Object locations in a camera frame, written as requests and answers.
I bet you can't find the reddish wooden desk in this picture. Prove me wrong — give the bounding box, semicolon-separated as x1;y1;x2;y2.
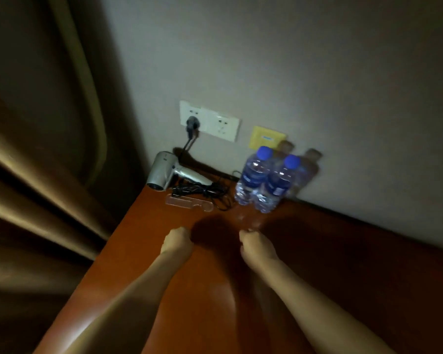
33;169;443;354

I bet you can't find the brown curtain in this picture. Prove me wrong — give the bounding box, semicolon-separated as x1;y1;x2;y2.
0;0;145;354

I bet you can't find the small clear plastic piece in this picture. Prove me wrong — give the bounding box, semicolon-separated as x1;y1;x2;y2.
164;192;215;212

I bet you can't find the person's left forearm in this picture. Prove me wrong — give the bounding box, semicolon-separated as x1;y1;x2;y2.
63;250;186;354

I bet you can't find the clear water bottle blue label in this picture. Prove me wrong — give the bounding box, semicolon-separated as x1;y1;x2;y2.
254;154;302;214
235;146;274;206

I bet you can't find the white wall outlet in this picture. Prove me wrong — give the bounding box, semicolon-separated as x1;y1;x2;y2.
179;100;242;143

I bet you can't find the person's left hand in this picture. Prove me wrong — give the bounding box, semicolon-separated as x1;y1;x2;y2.
159;226;195;259

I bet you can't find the person's right forearm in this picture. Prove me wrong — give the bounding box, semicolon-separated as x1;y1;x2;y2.
254;260;396;354

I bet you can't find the person's right hand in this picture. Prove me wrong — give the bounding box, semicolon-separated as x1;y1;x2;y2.
238;229;280;271

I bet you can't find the silver hair dryer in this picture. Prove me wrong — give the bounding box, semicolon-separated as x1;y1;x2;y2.
146;151;231;211

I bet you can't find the yellow wall sticker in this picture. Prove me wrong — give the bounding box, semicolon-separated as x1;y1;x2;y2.
249;126;287;150

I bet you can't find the black plug with cable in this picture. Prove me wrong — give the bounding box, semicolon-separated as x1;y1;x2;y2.
181;116;202;152

